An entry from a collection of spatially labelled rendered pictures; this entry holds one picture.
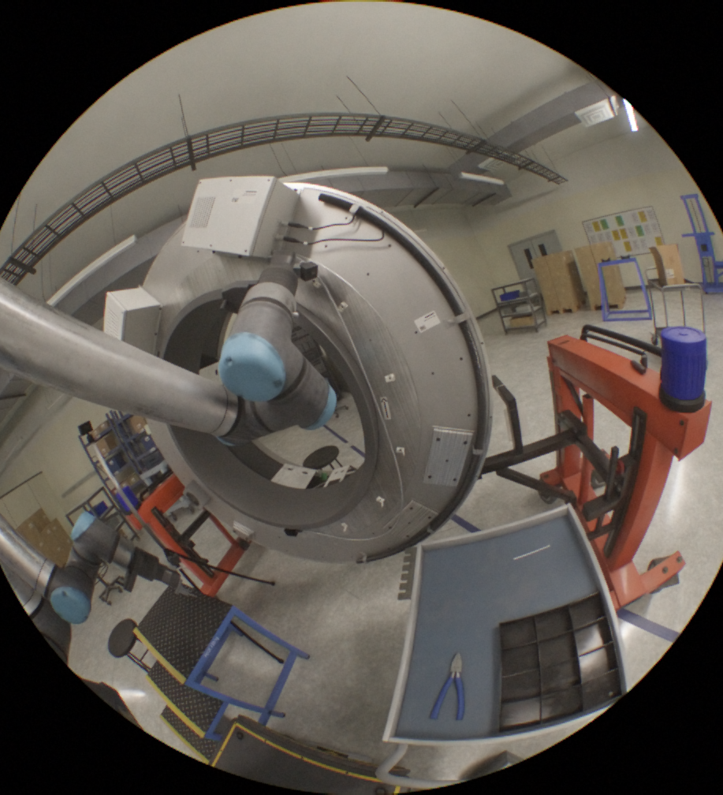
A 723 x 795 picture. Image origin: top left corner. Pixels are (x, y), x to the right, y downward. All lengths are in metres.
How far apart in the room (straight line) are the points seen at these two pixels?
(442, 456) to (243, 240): 0.68
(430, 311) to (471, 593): 0.66
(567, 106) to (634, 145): 4.28
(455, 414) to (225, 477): 0.92
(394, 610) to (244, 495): 0.95
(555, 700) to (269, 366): 0.74
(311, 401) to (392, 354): 0.25
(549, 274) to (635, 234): 3.46
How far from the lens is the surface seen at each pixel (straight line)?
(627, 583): 1.19
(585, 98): 5.19
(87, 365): 0.33
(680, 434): 0.66
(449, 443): 0.65
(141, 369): 0.35
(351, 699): 1.43
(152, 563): 0.77
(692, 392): 0.64
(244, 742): 1.30
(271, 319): 0.35
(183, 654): 1.22
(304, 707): 1.53
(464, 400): 0.62
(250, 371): 0.32
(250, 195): 0.61
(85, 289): 4.67
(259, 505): 1.09
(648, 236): 8.77
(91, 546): 0.75
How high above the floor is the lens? 1.29
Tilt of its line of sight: 15 degrees down
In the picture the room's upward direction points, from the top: 24 degrees counter-clockwise
